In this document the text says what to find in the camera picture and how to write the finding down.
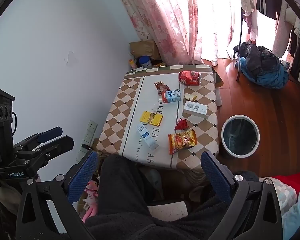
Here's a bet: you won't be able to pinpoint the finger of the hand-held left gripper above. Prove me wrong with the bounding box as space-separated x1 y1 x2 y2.
15 135 75 167
13 127 63 151

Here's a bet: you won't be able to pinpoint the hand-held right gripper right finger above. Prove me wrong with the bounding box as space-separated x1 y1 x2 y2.
201 151 283 240

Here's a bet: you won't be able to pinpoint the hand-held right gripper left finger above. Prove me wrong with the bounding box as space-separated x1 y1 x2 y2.
15 150 98 240

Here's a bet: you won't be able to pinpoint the round white trash bin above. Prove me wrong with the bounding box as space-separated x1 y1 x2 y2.
221 115 260 159

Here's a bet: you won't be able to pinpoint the red soda can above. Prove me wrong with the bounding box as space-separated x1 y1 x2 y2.
178 70 202 86

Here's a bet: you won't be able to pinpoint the brown snack wrapper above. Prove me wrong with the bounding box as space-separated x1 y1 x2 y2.
154 81 170 96

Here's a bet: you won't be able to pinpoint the pink plush toy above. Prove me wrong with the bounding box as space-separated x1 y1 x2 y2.
81 180 100 223

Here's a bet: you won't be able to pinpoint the orange snack bag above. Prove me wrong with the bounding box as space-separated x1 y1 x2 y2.
168 129 198 155

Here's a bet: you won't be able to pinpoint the person's dark fleece pants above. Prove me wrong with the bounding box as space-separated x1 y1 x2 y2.
85 154 260 240

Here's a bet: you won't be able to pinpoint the small red wrapper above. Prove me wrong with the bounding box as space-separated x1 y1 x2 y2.
174 118 189 131

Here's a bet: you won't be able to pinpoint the white flat object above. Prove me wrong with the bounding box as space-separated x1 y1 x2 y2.
147 201 188 222

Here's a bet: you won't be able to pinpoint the white flat box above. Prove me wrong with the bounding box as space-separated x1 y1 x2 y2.
183 100 209 119

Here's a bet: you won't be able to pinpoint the long blue white box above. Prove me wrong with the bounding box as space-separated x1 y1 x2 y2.
136 123 159 150

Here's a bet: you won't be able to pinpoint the checkered blanket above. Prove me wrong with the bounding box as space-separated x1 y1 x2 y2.
258 177 297 220

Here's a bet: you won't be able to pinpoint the red cloth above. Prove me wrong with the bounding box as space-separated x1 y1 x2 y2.
258 170 300 193

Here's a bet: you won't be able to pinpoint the table with checkered tablecloth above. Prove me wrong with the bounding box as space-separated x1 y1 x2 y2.
96 64 220 173

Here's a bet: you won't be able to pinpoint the yellow box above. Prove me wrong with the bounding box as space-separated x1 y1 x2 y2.
139 112 163 126

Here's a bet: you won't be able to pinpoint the blue white milk carton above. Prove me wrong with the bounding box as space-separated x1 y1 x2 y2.
162 89 182 103

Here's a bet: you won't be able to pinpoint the light blue cloth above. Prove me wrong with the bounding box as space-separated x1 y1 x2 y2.
281 185 300 240

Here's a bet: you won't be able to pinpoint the blue lid jar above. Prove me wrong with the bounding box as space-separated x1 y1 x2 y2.
139 56 153 68

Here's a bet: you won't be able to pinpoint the pile of dark blue clothes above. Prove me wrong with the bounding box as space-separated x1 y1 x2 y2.
233 40 290 90

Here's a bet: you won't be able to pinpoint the brown cardboard box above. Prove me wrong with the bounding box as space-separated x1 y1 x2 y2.
129 40 160 64

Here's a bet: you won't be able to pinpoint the black clothes rack pole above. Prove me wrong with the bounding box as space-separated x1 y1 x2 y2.
236 12 244 82

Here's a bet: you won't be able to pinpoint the pink floral curtain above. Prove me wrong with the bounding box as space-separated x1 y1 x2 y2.
110 0 240 67

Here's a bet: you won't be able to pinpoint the row of hanging clothes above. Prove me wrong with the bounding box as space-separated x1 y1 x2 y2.
240 0 300 82

